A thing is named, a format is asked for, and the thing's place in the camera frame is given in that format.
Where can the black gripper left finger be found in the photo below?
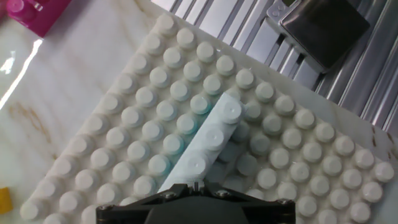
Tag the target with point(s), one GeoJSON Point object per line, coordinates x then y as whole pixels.
{"type": "Point", "coordinates": [133, 214]}

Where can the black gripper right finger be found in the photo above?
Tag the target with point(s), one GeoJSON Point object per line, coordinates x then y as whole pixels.
{"type": "Point", "coordinates": [267, 214]}

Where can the white four-stud block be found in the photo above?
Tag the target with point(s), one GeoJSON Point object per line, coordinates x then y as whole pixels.
{"type": "Point", "coordinates": [205, 143]}

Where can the magenta three-stud block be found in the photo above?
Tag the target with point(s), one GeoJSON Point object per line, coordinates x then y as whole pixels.
{"type": "Point", "coordinates": [43, 15]}

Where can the white studded baseplate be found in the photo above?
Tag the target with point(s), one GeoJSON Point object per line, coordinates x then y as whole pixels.
{"type": "Point", "coordinates": [124, 133]}

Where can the orange-yellow four-stud block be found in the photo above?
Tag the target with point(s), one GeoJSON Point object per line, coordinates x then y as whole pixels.
{"type": "Point", "coordinates": [5, 200]}

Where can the white marble board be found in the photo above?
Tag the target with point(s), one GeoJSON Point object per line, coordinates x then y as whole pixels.
{"type": "Point", "coordinates": [62, 77]}

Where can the silver digital scale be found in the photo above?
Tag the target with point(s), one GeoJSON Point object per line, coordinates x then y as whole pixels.
{"type": "Point", "coordinates": [323, 31]}

